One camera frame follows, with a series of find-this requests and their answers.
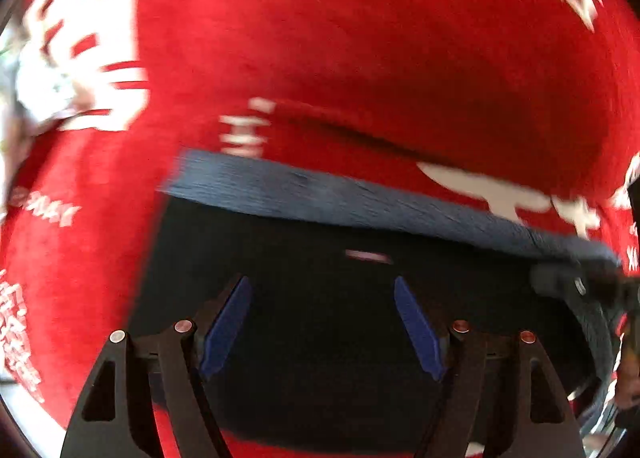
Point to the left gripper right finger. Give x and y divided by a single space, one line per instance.
501 392

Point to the red printed bed blanket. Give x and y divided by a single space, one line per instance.
542 94

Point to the black pants grey waistband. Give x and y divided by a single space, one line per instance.
322 365

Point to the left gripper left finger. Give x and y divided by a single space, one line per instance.
114 414

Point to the white floral cloth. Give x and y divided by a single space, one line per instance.
35 95

